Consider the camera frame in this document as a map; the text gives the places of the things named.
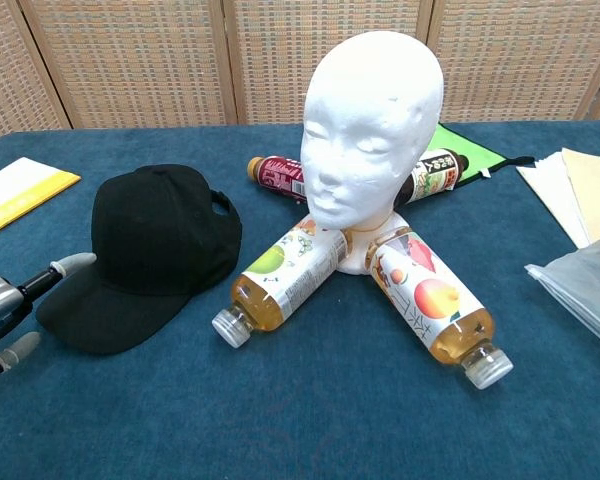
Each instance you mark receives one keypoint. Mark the green microfibre cloth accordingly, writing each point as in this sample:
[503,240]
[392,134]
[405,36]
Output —
[460,145]

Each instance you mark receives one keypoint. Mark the white foam mannequin head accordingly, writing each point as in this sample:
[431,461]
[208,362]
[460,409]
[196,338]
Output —
[370,100]

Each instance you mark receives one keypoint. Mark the grey zip bag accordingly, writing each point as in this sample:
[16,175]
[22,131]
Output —
[585,280]

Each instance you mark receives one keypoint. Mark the white yellow envelope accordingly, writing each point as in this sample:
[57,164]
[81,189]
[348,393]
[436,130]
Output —
[20,195]

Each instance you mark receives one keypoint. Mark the tea bottle green apple label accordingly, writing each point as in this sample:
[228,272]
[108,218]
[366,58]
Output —
[290,270]

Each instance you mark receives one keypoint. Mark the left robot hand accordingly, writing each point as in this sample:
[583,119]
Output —
[0,300]

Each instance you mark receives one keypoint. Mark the dark tea bottle white label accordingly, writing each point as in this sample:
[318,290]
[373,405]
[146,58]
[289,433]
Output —
[435,177]

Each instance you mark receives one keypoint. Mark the white paper sheets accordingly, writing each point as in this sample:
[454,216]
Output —
[545,185]

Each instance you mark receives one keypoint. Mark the woven folding screen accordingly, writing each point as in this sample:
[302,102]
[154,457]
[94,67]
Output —
[130,60]

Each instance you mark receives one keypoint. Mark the red label drink bottle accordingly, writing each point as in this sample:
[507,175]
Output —
[275,175]

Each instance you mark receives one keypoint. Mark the black baseball cap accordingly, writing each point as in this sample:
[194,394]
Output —
[155,240]

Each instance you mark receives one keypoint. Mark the tea bottle peach label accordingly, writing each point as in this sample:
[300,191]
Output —
[430,295]

